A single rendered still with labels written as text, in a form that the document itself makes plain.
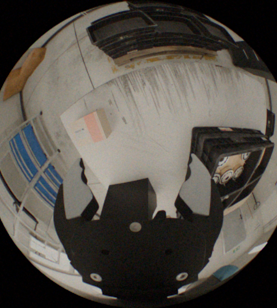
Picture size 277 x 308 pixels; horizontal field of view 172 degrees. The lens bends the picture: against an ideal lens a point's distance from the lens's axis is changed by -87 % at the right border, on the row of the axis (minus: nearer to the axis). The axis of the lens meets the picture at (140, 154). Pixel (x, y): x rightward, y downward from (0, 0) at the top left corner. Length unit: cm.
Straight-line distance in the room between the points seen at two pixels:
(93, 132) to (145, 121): 22
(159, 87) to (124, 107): 16
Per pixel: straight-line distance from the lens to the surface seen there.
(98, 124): 40
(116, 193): 64
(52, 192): 183
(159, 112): 43
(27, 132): 186
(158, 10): 114
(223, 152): 32
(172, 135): 47
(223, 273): 25
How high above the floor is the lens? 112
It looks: 55 degrees down
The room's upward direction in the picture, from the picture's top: 175 degrees counter-clockwise
